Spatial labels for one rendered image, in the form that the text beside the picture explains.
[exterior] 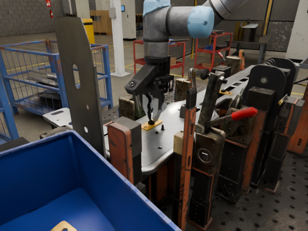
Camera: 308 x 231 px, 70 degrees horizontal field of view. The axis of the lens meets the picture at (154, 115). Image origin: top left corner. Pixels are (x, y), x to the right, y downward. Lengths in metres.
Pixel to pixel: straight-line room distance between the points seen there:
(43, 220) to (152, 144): 0.34
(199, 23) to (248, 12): 7.82
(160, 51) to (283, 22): 7.72
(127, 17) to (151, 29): 10.62
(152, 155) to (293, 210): 0.59
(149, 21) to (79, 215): 0.49
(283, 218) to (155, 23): 0.77
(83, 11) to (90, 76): 7.65
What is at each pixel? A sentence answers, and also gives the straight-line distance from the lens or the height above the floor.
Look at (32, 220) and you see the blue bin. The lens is 0.45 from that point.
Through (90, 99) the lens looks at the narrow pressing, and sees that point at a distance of 0.45.
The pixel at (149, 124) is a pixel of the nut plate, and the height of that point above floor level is 1.00.
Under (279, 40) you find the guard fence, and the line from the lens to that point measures 8.32.
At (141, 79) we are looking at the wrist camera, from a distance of 0.64.
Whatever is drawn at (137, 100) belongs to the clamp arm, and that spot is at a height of 1.05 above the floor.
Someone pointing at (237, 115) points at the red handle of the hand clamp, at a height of 1.12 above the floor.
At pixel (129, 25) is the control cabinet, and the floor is 0.70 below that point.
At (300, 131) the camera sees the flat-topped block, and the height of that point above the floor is 0.83.
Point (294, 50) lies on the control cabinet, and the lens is 7.52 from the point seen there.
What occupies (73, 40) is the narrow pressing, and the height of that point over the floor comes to 1.30.
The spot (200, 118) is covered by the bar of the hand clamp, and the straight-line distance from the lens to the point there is 0.60.
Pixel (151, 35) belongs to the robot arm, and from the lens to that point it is 0.65.
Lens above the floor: 1.35
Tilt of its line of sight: 26 degrees down
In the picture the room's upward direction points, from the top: straight up
